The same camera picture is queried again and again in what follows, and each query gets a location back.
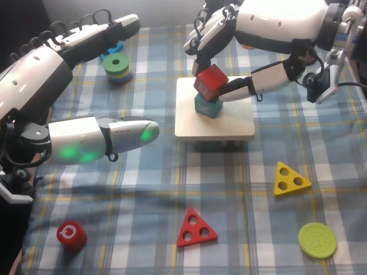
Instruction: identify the red triangle block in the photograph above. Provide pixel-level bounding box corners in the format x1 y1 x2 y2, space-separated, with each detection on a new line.
176 207 218 248

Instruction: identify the small white table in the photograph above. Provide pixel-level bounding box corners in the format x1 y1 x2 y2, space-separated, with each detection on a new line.
174 76 256 142

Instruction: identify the blue ring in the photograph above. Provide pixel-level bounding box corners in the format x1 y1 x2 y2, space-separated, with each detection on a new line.
108 74 133 87

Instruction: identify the green ring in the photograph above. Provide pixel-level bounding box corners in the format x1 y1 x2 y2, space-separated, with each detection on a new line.
103 53 130 76

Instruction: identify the lime green round disc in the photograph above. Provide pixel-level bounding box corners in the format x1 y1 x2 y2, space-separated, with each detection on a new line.
298 222 338 260

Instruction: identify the plaid tablecloth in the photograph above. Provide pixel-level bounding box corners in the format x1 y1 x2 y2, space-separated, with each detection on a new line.
17 24 367 275

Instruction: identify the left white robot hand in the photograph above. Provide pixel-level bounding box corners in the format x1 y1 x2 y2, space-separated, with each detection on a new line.
0 10 161 167

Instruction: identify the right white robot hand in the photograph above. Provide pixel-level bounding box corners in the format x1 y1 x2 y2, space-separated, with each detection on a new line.
183 0 329 103

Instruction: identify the red cube block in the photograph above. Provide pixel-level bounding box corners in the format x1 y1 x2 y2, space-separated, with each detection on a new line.
193 64 230 101

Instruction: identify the yellow ring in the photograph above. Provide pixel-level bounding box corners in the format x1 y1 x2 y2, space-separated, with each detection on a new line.
106 70 131 80

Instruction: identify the blue cube block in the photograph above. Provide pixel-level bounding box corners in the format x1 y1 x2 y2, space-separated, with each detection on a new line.
194 93 224 120

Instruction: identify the red cylinder block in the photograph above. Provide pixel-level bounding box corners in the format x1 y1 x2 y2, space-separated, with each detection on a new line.
56 219 88 252

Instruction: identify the yellow triangle block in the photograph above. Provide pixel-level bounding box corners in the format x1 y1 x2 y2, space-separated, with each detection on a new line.
273 161 313 198

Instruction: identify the blue triangle block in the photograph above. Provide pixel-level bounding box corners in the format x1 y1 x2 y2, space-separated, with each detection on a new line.
100 41 124 60

